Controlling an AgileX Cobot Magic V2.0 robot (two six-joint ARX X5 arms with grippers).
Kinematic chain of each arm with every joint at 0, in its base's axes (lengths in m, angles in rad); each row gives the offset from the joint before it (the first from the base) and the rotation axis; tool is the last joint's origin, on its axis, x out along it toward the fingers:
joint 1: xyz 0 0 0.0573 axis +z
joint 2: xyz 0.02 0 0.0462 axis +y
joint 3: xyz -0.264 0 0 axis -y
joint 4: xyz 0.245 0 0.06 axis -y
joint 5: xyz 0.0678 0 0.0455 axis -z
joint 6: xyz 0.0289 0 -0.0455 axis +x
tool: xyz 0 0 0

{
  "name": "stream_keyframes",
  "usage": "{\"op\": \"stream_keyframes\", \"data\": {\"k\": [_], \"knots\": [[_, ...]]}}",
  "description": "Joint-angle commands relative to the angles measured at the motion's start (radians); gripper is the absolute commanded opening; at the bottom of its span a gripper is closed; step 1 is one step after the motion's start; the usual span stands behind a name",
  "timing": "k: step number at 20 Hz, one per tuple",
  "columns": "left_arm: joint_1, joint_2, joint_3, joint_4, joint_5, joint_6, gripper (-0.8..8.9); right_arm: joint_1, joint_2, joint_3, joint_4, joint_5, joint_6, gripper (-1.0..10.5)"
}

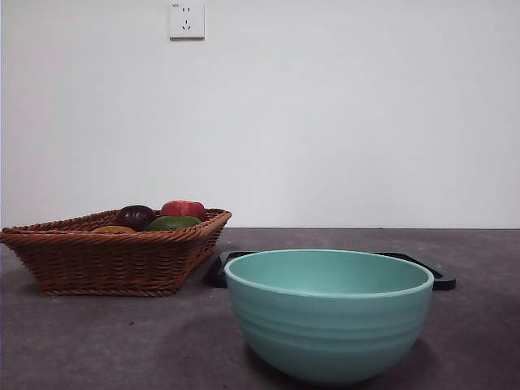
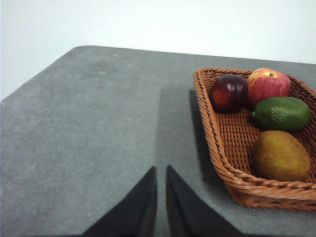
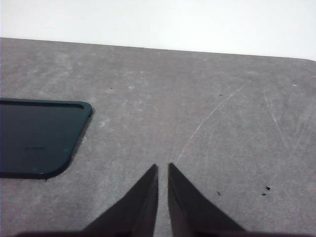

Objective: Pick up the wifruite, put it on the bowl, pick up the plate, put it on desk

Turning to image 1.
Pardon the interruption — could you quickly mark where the brown wicker basket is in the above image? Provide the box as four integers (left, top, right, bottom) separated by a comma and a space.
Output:
0, 207, 232, 297

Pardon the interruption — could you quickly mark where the white wall power socket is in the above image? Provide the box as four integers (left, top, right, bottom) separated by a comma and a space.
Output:
169, 2, 206, 41

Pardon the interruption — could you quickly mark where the orange-brown kiwi fruit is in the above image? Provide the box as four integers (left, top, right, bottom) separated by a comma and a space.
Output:
92, 225, 137, 235

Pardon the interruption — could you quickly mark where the green avocado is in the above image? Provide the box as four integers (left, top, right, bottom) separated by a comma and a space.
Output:
145, 215, 203, 232

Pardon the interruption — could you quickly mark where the teal ribbed bowl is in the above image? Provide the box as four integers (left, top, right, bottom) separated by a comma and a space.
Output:
223, 248, 435, 385

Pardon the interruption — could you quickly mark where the dark purple round fruit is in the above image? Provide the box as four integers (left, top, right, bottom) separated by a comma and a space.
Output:
115, 204, 158, 232

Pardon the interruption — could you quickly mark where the black rectangular tray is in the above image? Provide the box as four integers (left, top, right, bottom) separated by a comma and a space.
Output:
204, 250, 457, 292

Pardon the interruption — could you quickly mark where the red apple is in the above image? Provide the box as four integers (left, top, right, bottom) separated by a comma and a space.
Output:
160, 199, 206, 223

